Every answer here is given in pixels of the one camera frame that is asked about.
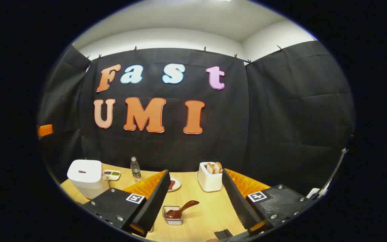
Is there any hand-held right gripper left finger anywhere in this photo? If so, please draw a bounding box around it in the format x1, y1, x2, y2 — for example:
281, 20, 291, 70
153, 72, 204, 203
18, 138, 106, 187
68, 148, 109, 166
82, 169, 171, 238

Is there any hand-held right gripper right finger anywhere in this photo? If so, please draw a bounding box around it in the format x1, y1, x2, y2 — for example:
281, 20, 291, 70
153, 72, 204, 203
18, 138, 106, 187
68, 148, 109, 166
222, 168, 314, 236

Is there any brown wooden spoon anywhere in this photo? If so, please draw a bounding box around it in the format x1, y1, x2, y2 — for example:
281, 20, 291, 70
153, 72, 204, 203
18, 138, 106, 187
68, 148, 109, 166
165, 200, 200, 219

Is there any clear wire chopstick holder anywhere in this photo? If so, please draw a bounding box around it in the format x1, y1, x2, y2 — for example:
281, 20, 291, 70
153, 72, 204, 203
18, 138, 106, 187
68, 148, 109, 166
162, 205, 184, 225

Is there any white rice cooker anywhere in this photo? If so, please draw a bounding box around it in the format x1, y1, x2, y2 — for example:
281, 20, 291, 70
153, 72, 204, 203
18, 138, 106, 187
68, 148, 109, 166
67, 160, 110, 199

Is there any white round plate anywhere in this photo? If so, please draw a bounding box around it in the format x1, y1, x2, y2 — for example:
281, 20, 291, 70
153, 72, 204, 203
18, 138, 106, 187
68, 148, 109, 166
167, 176, 182, 192

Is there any white toaster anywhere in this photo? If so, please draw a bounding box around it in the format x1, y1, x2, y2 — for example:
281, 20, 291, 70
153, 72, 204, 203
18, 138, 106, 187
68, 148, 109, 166
196, 162, 223, 193

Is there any clear plastic water bottle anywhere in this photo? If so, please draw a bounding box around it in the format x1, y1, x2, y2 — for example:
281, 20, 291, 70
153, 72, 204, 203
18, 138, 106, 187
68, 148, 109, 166
130, 157, 142, 182

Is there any small white condiment dish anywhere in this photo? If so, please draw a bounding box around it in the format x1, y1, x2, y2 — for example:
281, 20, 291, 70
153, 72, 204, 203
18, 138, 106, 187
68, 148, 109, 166
103, 170, 121, 181

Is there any black backdrop cloth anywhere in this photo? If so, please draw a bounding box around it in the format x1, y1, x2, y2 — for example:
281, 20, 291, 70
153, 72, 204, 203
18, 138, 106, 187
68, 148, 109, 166
37, 40, 356, 195

